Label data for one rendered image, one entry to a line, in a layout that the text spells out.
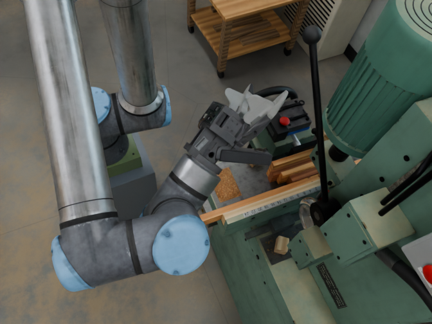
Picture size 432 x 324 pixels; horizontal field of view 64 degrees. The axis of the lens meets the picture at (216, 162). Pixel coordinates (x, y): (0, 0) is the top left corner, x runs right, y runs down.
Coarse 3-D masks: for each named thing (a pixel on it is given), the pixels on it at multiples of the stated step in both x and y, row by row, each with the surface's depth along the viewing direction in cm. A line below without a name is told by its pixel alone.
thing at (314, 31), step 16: (304, 32) 62; (320, 32) 62; (320, 96) 67; (320, 112) 68; (320, 128) 69; (320, 144) 70; (320, 160) 72; (320, 176) 73; (320, 208) 74; (336, 208) 74; (320, 224) 76
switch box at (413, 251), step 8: (416, 240) 50; (424, 240) 48; (408, 248) 51; (416, 248) 50; (424, 248) 48; (408, 256) 52; (416, 256) 50; (424, 256) 49; (416, 264) 51; (424, 264) 49; (424, 280) 50
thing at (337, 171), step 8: (328, 144) 92; (312, 152) 95; (312, 160) 96; (328, 160) 90; (352, 160) 90; (328, 168) 90; (336, 168) 89; (344, 168) 89; (352, 168) 89; (328, 176) 91; (336, 176) 88; (344, 176) 88; (336, 184) 89
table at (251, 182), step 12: (252, 144) 115; (276, 156) 109; (240, 168) 106; (252, 168) 106; (264, 168) 106; (240, 180) 104; (252, 180) 104; (264, 180) 104; (240, 192) 102; (252, 192) 102; (216, 204) 99; (228, 204) 100; (264, 216) 99; (276, 216) 104; (240, 228) 100
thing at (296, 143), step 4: (292, 136) 105; (296, 140) 105; (316, 140) 102; (292, 144) 105; (296, 144) 104; (300, 144) 105; (304, 144) 100; (308, 144) 101; (312, 144) 101; (292, 148) 99; (296, 148) 100; (300, 148) 100; (304, 148) 100; (308, 148) 101; (292, 152) 100; (296, 152) 101
